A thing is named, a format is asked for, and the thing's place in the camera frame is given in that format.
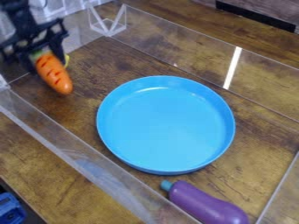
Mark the blue object at corner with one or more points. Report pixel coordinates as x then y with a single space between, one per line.
12 213

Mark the blue round plate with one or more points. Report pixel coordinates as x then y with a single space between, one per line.
166 124

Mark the orange toy carrot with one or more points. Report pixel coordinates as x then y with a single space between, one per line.
53 71

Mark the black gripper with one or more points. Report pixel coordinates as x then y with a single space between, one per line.
31 35

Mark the purple toy eggplant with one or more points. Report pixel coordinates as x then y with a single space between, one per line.
205 207

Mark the yellow toy lemon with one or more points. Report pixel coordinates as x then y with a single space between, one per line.
67 57

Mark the clear acrylic enclosure wall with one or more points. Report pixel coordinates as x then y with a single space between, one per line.
54 160

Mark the dark bar top right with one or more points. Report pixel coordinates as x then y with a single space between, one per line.
255 16

